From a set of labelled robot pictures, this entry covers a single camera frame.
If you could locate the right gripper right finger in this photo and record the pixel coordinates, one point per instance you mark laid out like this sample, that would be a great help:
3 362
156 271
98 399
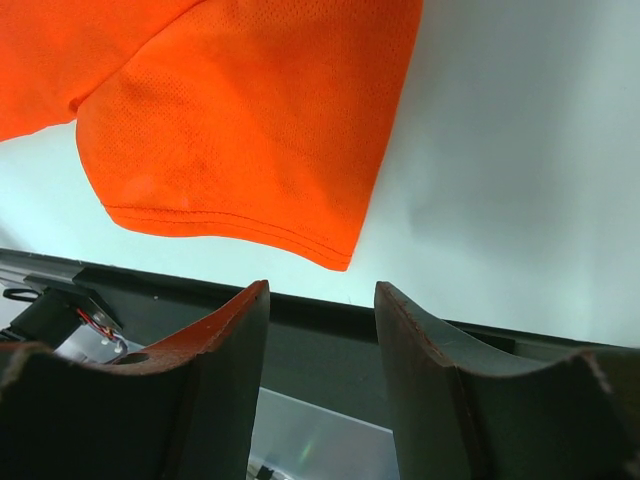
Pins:
463 409

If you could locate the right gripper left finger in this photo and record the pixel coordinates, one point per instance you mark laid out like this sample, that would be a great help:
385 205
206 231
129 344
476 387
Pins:
182 408

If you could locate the orange t-shirt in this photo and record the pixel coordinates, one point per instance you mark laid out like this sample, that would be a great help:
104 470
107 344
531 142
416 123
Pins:
265 121

